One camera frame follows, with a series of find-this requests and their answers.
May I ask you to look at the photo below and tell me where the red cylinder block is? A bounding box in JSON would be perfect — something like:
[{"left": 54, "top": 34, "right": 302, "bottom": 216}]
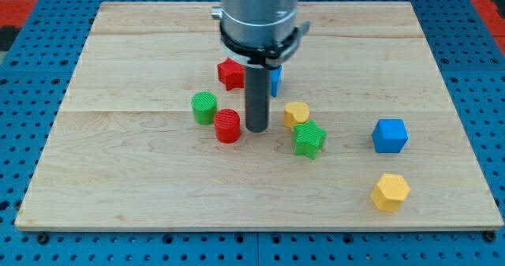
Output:
[{"left": 214, "top": 109, "right": 241, "bottom": 144}]

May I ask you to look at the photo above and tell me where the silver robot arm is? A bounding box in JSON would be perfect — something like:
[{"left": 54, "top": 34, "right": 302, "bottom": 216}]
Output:
[{"left": 211, "top": 0, "right": 298, "bottom": 48}]

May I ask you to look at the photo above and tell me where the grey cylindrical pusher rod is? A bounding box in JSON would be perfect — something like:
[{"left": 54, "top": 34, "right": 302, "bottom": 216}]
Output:
[{"left": 245, "top": 66, "right": 271, "bottom": 133}]

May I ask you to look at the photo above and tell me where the green star block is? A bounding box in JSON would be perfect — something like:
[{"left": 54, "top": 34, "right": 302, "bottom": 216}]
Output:
[{"left": 292, "top": 120, "right": 327, "bottom": 159}]

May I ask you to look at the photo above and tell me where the blue triangle block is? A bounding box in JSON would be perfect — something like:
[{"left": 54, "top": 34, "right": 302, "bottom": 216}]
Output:
[{"left": 271, "top": 66, "right": 282, "bottom": 97}]

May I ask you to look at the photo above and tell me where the blue cube block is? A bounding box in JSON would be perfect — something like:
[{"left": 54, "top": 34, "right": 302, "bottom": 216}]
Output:
[{"left": 372, "top": 118, "right": 409, "bottom": 153}]

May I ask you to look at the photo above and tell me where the yellow hexagon block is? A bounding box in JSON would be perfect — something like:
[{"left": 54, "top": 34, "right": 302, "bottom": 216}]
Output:
[{"left": 370, "top": 173, "right": 410, "bottom": 212}]

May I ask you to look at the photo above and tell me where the yellow heart block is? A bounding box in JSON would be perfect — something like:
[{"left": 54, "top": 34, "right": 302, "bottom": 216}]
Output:
[{"left": 283, "top": 102, "right": 310, "bottom": 131}]

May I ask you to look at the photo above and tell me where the black clamp ring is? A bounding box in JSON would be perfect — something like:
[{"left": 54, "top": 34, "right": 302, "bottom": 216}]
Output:
[{"left": 219, "top": 21, "right": 311, "bottom": 70}]

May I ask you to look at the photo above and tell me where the green cylinder block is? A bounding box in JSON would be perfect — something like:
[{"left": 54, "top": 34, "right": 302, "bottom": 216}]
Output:
[{"left": 191, "top": 91, "right": 217, "bottom": 125}]

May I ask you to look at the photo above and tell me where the wooden board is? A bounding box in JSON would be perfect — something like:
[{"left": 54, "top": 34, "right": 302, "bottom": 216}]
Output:
[{"left": 15, "top": 2, "right": 503, "bottom": 232}]

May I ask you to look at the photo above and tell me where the red star block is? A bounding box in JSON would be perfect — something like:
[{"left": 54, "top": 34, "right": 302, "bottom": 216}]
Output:
[{"left": 217, "top": 58, "right": 245, "bottom": 91}]

